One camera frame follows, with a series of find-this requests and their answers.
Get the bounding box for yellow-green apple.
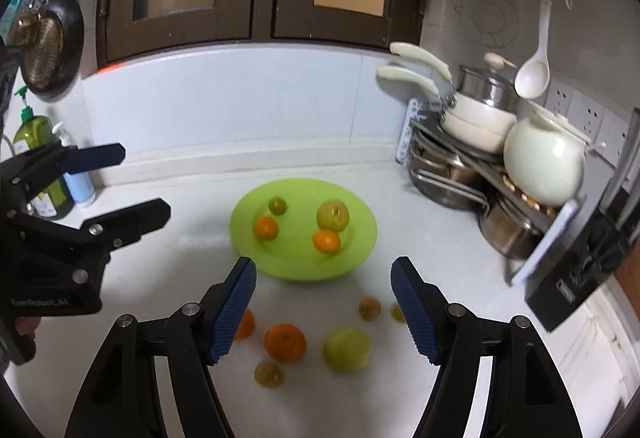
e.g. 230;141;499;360
316;200;350;232

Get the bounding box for green dish soap bottle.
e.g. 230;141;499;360
13;86;73;220

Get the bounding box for white metal pot rack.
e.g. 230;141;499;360
396;98;585;285

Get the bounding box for large orange tangerine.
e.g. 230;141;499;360
262;323;307;363

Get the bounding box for person's left hand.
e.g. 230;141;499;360
15;317;41;335

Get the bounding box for steel knife handle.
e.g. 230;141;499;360
599;106;640;213
616;175;640;230

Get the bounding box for cream saucepan upper handle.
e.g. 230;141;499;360
376;42;516;155

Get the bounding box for small green grape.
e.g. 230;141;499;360
390;304;406;323

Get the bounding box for brown wooden cutting board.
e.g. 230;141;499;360
615;246;640;318

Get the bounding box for small orange kumquat left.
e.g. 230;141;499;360
254;216;280;241

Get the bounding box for steel pot with lid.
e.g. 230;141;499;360
456;52;520;114

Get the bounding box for white blue pump bottle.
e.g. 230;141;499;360
52;122;96;208

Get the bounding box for brass mesh strainer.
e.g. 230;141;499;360
9;12;63;92

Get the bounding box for round wire trivet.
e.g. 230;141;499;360
454;0;520;49

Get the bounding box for steel pan under rack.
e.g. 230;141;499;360
408;134;489;213

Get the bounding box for green plastic plate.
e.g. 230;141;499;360
229;178;378;282

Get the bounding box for small orange kumquat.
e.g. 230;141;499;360
254;216;280;241
312;229;342;254

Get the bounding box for white wall power sockets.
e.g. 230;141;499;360
544;78;628;167

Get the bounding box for white ceramic pot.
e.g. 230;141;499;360
503;101;605;207

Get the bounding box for steel pot under rack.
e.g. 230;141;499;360
478;198;542;260

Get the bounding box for large green apple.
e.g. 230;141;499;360
322;328;371;373

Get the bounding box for black knife block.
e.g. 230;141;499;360
525;190;639;333

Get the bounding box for white hanging ladle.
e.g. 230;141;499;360
514;0;552;100

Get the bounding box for steel knife handle middle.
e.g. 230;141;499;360
616;175;640;230

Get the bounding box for black frying pan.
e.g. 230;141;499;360
11;0;85;101

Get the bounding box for small green lime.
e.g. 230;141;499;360
268;196;288;216

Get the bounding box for small orange kumquat right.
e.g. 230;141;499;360
312;229;342;254

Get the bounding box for small brown longan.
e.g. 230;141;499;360
358;297;382;321

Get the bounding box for steel knife handle left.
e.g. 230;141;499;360
599;106;640;213

